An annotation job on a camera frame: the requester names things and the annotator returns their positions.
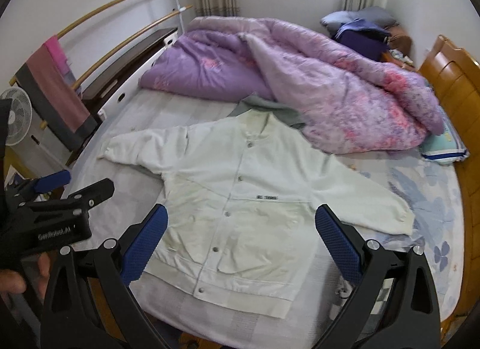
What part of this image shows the white snap-button jacket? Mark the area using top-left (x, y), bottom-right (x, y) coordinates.
top-left (100, 110), bottom-right (414, 318)

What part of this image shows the person's left hand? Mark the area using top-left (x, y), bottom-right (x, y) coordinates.
top-left (0, 252), bottom-right (51, 296)

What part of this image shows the white standing fan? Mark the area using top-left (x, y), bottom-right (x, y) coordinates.
top-left (1, 87), bottom-right (32, 146)

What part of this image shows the white dark-topped low cabinet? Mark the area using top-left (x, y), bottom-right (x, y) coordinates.
top-left (82, 27), bottom-right (178, 117)

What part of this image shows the pink and grey towel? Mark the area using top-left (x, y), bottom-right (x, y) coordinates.
top-left (15, 36), bottom-right (97, 152)

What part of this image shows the teal blue-striped pillow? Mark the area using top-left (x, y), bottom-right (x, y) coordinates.
top-left (419, 108), bottom-right (470, 166)

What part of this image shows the grey zip hoodie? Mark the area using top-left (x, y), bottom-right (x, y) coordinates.
top-left (229, 95), bottom-right (307, 130)

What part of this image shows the purple floral quilt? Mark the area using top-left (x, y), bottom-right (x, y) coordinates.
top-left (140, 16), bottom-right (444, 154)

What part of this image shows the upper wooden ballet bar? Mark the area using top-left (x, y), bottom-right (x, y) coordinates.
top-left (9, 0), bottom-right (186, 87)

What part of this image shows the white bar support pole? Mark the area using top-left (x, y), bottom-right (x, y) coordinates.
top-left (175, 0), bottom-right (186, 34)

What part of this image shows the wooden headboard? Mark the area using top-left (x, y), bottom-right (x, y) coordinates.
top-left (416, 33), bottom-right (480, 320)

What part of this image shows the dark purple folded blanket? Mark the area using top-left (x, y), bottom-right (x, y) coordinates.
top-left (334, 19), bottom-right (391, 61)

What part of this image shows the wooden nightstand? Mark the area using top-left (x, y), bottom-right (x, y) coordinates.
top-left (381, 25), bottom-right (416, 71)

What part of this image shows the grey-blue pillow pile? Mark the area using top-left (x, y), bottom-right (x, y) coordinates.
top-left (320, 6), bottom-right (398, 36)

